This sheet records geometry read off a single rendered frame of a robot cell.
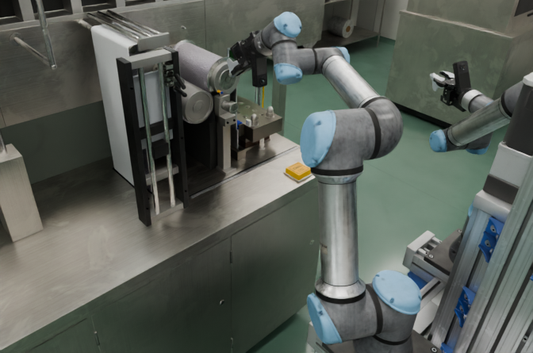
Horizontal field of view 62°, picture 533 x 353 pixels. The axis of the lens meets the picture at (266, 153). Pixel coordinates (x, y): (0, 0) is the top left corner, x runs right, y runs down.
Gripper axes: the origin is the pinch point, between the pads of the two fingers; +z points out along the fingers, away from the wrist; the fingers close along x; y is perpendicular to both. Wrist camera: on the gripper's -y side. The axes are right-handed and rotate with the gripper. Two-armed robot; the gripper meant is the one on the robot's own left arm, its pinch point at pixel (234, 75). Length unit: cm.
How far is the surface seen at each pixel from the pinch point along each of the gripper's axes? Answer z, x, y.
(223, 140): 14.0, 6.0, -18.1
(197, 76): 10.3, 7.1, 5.9
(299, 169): 6.5, -14.7, -39.6
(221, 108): 6.9, 5.7, -8.1
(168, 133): -1.9, 32.7, -11.3
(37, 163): 47, 59, 1
